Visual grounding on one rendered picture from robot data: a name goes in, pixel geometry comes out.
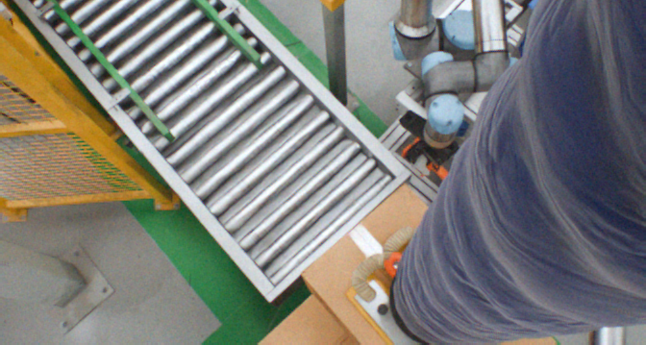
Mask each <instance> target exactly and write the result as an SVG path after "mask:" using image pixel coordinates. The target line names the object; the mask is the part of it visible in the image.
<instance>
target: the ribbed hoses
mask: <svg viewBox="0 0 646 345"><path fill-rule="evenodd" d="M415 231H416V228H411V227H407V228H403V229H400V230H399V231H397V234H394V235H392V236H391V237H390V238H389V239H388V241H387V242H386V244H385V247H384V248H383V253H382V254H376V255H372V257H369V258H368V259H366V260H364V261H363V262H360V265H358V267H356V269H355V272H353V276H352V277H351V280H352V285H353V286H354V290H356V293H358V295H359V296H360V297H361V298H362V299H363V300H364V301H365V302H367V303H370V302H372V301H374V300H375V298H376V296H377V292H376V291H375V290H374V289H373V287H372V286H371V285H370V284H368V282H367V280H366V279H367V277H369V275H371V273H373V271H375V270H377V268H380V267H381V268H382V267H383V268H385V259H386V257H387V256H388V255H390V254H392V253H398V250H399V249H400V248H401V247H402V246H403V245H404V244H406V243H407V242H410V241H411V239H412V236H413V233H415Z"/></svg>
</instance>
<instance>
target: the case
mask: <svg viewBox="0 0 646 345"><path fill-rule="evenodd" d="M427 208H428V207H427V206H426V205H425V204H424V203H423V202H422V201H421V200H420V199H419V196H418V195H417V194H416V193H415V192H414V191H412V190H411V189H410V188H409V187H408V186H407V185H406V184H403V185H401V186H400V187H399V188H398V189H397V190H396V191H393V192H392V193H391V194H390V195H389V196H388V198H387V199H385V200H384V201H383V202H382V203H381V204H380V205H379V206H377V207H376V208H374V209H373V210H372V211H370V212H369V213H368V215H367V216H366V217H365V218H364V219H362V220H361V222H359V223H358V224H357V225H355V226H354V227H353V228H352V229H351V230H350V231H349V233H347V234H346V235H345V236H344V237H342V238H341V239H339V240H338V241H337V242H336V243H335V244H334V245H332V246H331V247H330V248H329V249H328V251H327V252H326V253H323V254H322V255H321V256H320V257H319V258H318V259H316V260H315V261H314V262H313V263H312V264H311V265H309V266H308V267H306V269H305V270H304V271H303V272H302V273H301V276H302V278H303V280H304V281H305V283H306V284H307V285H308V287H309V290H310V291H311V293H312V294H313V295H314V296H315V298H316V299H317V300H318V301H319V302H320V303H321V305H322V306H323V308H325V309H326V310H327V311H328V312H329V313H330V314H331V315H332V316H333V318H334V319H335V320H336V322H337V323H338V325H339V326H340V327H341V328H342V329H343V330H344V331H345V332H346V333H347V334H348V335H349V337H350V338H351V339H352V340H353V341H354V342H355V344H356V345H387V344H386V342H385V341H384V340H383V339H382V338H380V337H379V335H378V334H377V333H376V332H375V331H374V330H373V327H372V326H371V325H370V324H369V323H368V322H367V320H366V319H365V318H364V317H363V316H362V315H360V313H359V312H358V311H357V310H356V309H355V306H354V305H353V304H352V303H351V302H350V301H349V299H348V298H347V297H346V296H345V293H346V292H347V291H348V290H349V289H351V288H352V280H351V277H352V276H353V272H355V269H356V267H358V265H360V262H363V261H364V260H366V259H368V258H369V257H372V255H376V254H382V253H383V248H384V247H385V244H386V242H387V241H388V239H389V238H390V237H391V236H392V235H394V234H397V231H399V230H400V229H403V228H407V227H411V228H417V227H418V226H419V224H420V222H421V220H422V217H423V214H424V212H425V210H426V209H427ZM373 273H374V274H375V276H376V277H377V278H378V279H380V280H381V281H382V282H383V283H384V285H385V286H386V287H387V289H388V290H389V288H390V285H391V281H392V279H393V278H392V277H391V276H390V275H389V274H388V273H387V272H386V270H385V268H383V267H382V268H381V267H380V268H377V270H375V271H373ZM555 344H556V341H555V340H554V339H553V338H552V337H551V336H550V337H546V338H532V339H529V338H521V339H518V340H515V341H504V342H501V345H555Z"/></svg>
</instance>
